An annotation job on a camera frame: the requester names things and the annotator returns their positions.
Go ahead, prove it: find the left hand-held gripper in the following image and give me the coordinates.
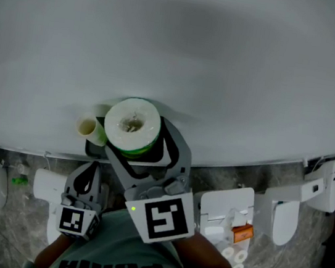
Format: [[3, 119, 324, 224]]
[[52, 156, 110, 243]]

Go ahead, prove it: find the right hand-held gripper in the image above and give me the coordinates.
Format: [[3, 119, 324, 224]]
[[91, 107, 212, 251]]

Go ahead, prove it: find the green toilet paper roll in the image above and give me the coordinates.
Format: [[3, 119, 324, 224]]
[[99, 93, 165, 163]]

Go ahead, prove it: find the cardboard paper tube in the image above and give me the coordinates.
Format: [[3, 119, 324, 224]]
[[73, 110, 112, 149]]

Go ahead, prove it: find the person's left forearm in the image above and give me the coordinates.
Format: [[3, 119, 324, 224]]
[[33, 229, 74, 268]]

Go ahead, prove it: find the person's right forearm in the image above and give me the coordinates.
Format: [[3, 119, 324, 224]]
[[172, 228, 239, 268]]

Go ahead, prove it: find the white toilet with boxy tank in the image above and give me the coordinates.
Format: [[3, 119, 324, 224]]
[[25, 167, 71, 246]]

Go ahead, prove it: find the white toilet with flat lid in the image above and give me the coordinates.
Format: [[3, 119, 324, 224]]
[[183, 179, 262, 268]]

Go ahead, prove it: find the white toilet with tall tank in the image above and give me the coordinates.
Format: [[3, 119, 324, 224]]
[[248, 168, 327, 252]]

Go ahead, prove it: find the white plastic device housing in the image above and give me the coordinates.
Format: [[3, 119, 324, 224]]
[[299, 154, 335, 214]]

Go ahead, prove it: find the small green plastic bottle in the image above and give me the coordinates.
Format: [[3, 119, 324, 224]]
[[12, 176, 29, 187]]

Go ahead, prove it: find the metal water valve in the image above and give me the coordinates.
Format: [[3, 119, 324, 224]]
[[0, 160, 31, 176]]

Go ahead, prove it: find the person's green t-shirt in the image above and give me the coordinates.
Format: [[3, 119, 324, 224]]
[[22, 196, 263, 268]]

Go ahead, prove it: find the folded white tissue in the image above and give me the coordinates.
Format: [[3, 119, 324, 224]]
[[201, 224, 225, 243]]

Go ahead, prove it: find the crumpled white tissue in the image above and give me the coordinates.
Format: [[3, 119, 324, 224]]
[[221, 206, 252, 233]]

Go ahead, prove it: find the orange tissue box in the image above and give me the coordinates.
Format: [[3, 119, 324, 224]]
[[230, 221, 256, 246]]

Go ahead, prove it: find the black wall paper holder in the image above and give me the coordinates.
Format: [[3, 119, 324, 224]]
[[83, 104, 178, 170]]

